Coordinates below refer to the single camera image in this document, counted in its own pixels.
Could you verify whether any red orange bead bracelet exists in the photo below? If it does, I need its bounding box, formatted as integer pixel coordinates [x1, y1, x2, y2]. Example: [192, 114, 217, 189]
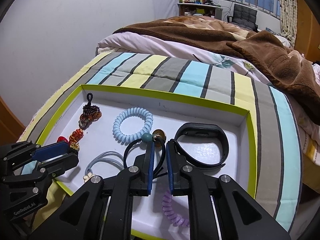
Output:
[56, 128, 85, 152]

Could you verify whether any purple spiral hair tie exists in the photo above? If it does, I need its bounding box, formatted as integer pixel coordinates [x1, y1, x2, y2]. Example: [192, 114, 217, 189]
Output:
[161, 189, 190, 228]

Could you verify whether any grey hair tie with flower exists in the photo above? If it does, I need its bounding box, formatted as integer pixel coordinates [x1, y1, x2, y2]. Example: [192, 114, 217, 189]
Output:
[82, 151, 125, 183]

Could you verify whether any dark bead bracelet with loop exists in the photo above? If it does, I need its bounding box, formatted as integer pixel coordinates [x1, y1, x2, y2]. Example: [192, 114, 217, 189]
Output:
[77, 93, 103, 131]

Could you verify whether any black smart wristband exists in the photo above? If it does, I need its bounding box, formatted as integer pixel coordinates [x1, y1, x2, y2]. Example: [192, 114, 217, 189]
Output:
[170, 122, 229, 171]

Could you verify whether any black hair tie with beads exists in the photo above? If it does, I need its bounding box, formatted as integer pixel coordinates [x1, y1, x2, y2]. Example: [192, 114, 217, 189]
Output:
[123, 128, 169, 181]

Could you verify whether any light blue spiral hair tie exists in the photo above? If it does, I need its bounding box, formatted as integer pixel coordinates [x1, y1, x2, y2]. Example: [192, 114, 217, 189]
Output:
[112, 106, 154, 145]

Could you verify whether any wooden door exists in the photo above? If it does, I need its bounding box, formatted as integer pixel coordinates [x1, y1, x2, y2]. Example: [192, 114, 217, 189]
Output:
[0, 98, 25, 146]

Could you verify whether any green shallow cardboard box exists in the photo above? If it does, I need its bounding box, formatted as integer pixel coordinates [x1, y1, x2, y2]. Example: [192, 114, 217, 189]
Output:
[36, 83, 258, 240]

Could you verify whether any striped bed cover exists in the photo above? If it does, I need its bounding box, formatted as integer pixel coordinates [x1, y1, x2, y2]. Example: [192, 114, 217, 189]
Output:
[21, 52, 302, 230]

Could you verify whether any brown fleece blanket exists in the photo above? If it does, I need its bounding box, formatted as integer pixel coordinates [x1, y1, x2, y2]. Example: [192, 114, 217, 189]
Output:
[116, 16, 319, 124]

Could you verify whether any wooden wardrobe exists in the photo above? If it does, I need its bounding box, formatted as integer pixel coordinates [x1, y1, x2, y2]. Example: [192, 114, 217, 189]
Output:
[295, 0, 320, 62]

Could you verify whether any black office chair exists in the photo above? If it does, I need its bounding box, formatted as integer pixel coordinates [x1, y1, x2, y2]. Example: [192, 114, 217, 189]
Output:
[227, 4, 258, 32]

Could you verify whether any cluttered desk shelf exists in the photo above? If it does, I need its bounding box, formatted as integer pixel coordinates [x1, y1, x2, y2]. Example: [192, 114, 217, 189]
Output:
[177, 0, 222, 20]

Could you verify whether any patterned window curtain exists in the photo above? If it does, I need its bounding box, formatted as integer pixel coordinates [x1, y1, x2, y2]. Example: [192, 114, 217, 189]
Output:
[279, 0, 298, 47]

